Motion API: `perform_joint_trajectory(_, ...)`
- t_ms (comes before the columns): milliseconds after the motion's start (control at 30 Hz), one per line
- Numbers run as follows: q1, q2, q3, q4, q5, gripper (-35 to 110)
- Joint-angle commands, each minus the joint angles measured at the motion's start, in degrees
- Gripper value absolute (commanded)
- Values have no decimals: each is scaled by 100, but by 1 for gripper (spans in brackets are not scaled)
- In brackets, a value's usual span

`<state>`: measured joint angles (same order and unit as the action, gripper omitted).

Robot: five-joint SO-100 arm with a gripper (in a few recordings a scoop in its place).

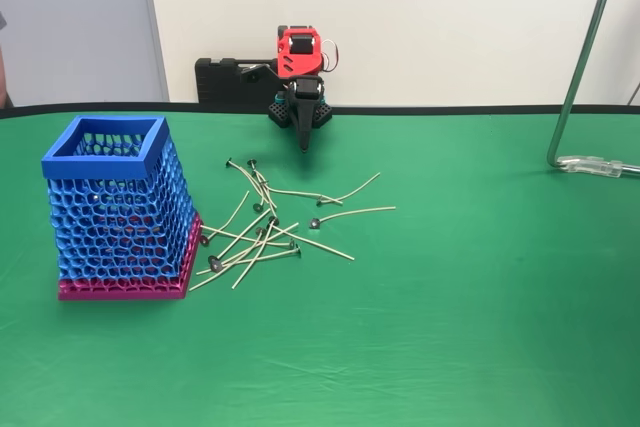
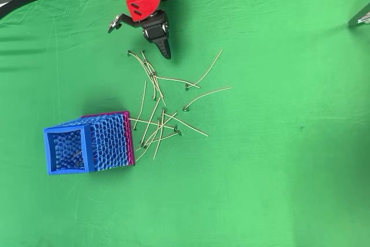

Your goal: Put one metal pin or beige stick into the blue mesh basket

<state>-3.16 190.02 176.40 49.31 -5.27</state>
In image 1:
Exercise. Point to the blue and magenta mesh basket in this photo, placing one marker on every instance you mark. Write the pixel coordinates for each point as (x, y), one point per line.
(115, 217)

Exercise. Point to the person's forearm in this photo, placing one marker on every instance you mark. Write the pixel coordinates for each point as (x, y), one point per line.
(2, 77)

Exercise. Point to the black plastic tool case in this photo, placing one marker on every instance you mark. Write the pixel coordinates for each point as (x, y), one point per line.
(220, 84)

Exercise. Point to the cream candle wick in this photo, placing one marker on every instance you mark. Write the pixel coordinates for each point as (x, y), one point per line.
(235, 235)
(245, 234)
(357, 190)
(228, 163)
(300, 193)
(298, 250)
(231, 218)
(260, 232)
(215, 263)
(257, 207)
(272, 220)
(325, 248)
(350, 212)
(252, 163)

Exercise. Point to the chrome stand pole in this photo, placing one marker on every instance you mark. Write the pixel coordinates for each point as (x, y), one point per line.
(585, 62)

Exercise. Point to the small gripper camera with mount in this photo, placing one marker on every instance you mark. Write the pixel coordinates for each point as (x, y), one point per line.
(255, 74)

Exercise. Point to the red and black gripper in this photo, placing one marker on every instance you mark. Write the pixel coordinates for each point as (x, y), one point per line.
(304, 108)

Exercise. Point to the black perforated arm base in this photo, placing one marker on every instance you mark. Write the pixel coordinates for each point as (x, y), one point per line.
(280, 112)

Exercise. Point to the clear plastic clamp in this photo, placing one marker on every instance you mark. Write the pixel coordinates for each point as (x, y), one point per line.
(592, 166)

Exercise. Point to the green table cloth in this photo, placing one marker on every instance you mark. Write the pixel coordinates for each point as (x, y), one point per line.
(400, 322)

